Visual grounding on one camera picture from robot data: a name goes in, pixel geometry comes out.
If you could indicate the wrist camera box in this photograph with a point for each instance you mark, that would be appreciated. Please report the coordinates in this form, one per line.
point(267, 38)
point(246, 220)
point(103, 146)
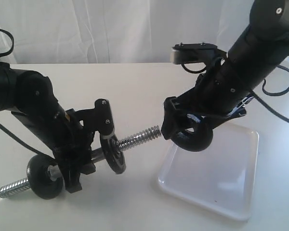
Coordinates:
point(196, 53)
point(104, 121)

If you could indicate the chrome threaded dumbbell bar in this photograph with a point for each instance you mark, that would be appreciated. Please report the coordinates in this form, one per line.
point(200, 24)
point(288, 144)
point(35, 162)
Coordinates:
point(96, 156)

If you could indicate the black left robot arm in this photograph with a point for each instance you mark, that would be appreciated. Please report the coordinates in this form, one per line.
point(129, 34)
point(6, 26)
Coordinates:
point(29, 96)

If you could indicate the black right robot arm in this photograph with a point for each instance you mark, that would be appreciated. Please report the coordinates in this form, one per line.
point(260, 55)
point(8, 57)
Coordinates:
point(264, 43)

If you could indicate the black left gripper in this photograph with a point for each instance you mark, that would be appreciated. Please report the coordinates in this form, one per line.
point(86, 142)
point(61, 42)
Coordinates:
point(68, 134)

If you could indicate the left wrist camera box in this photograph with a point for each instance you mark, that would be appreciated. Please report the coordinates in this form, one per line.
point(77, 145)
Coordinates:
point(104, 121)

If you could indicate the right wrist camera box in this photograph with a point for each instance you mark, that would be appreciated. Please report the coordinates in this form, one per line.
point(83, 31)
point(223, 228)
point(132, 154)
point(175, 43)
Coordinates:
point(196, 53)

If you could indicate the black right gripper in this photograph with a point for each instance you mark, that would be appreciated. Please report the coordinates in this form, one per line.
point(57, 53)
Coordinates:
point(219, 95)

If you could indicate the white plastic tray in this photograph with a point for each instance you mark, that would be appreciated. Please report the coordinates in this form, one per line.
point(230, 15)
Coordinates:
point(221, 178)

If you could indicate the white backdrop curtain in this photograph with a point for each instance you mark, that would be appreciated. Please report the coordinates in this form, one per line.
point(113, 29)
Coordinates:
point(115, 31)

